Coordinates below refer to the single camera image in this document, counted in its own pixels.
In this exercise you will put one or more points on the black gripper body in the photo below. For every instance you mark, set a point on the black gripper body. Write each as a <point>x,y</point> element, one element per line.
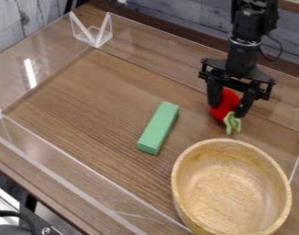
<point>213,69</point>

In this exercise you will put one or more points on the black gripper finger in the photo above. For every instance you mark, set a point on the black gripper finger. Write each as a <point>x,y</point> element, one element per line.
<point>213,92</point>
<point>245,102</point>

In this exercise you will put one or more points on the red plush strawberry toy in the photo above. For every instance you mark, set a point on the red plush strawberry toy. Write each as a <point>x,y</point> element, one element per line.
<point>223,112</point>

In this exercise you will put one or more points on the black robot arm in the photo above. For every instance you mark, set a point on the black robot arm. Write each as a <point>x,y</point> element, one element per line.
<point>253,20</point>

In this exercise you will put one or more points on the green rectangular block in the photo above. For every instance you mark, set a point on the green rectangular block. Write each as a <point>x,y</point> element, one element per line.
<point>157,128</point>

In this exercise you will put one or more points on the wooden bowl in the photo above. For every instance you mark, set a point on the wooden bowl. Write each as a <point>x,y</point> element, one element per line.
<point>229,189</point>

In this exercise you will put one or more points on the black device at corner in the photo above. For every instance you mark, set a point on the black device at corner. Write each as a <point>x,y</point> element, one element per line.
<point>32,224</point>

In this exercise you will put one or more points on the clear acrylic enclosure wall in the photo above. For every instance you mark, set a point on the clear acrylic enclosure wall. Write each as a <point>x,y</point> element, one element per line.
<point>74,106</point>

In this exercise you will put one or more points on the clear acrylic corner bracket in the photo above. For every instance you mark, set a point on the clear acrylic corner bracket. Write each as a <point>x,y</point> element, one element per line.
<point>92,35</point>

